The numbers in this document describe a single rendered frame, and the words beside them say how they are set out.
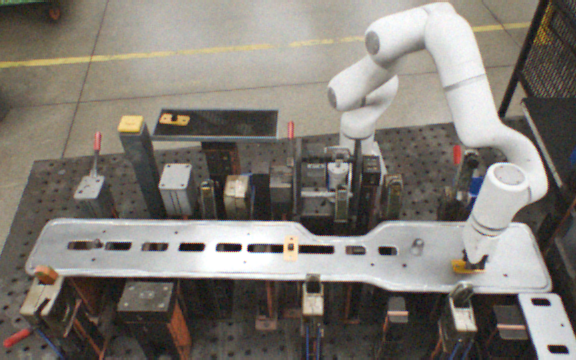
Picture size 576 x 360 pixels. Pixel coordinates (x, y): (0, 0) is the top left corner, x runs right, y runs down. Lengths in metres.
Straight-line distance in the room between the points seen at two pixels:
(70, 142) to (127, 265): 2.15
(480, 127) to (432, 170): 0.94
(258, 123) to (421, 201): 0.74
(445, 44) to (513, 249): 0.62
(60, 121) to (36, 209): 1.66
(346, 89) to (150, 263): 0.76
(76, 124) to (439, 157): 2.43
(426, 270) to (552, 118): 0.78
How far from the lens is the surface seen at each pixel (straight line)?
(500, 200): 1.12
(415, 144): 2.12
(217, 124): 1.48
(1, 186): 3.36
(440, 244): 1.40
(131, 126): 1.53
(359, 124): 1.66
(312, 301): 1.20
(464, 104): 1.10
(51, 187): 2.14
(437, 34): 1.12
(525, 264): 1.44
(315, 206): 1.48
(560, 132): 1.82
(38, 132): 3.65
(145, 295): 1.29
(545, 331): 1.34
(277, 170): 1.43
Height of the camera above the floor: 2.09
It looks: 46 degrees down
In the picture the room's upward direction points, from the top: 1 degrees counter-clockwise
